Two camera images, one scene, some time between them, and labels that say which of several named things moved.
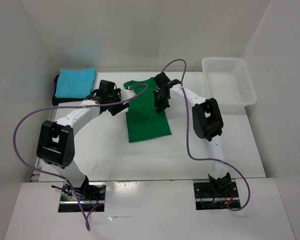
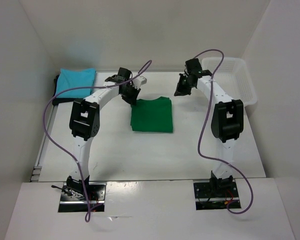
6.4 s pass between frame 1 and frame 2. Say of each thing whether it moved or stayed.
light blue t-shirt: stayed
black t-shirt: stayed
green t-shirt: moved
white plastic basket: stayed
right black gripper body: moved
